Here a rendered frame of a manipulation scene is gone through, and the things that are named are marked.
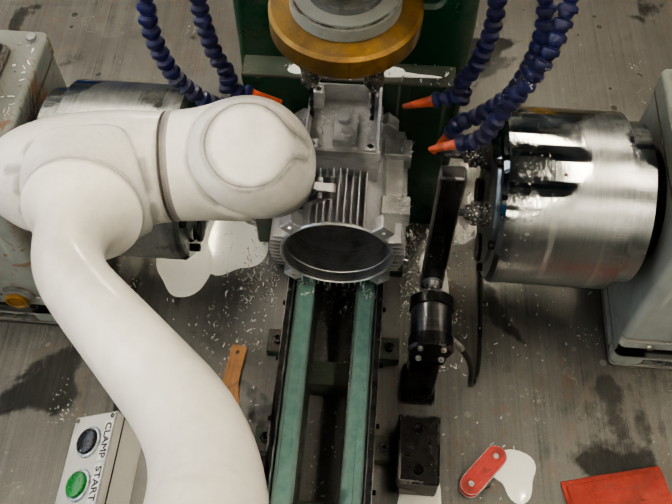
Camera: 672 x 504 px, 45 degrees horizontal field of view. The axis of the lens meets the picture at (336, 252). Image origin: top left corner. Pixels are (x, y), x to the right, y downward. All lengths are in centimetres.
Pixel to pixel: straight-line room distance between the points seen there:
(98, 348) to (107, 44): 126
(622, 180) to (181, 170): 60
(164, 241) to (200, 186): 44
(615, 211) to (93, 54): 109
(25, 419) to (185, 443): 89
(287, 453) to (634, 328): 53
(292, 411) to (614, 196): 51
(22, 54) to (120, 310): 73
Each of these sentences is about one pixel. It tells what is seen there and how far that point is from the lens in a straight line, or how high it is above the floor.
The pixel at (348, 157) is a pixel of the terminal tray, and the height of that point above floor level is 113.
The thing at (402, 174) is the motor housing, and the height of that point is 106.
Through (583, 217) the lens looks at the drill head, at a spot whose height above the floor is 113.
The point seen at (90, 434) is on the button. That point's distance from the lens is 100.
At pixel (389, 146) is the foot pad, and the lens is 117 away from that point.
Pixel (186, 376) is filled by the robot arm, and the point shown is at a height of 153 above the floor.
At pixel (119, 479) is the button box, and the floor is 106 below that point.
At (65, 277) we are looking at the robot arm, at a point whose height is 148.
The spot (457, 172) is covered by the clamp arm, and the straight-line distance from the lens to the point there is 93.
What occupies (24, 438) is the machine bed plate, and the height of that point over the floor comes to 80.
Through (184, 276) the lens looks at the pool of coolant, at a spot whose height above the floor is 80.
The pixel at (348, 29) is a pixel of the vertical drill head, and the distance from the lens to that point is 92.
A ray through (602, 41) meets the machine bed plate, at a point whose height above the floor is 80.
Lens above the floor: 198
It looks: 58 degrees down
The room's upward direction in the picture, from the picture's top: straight up
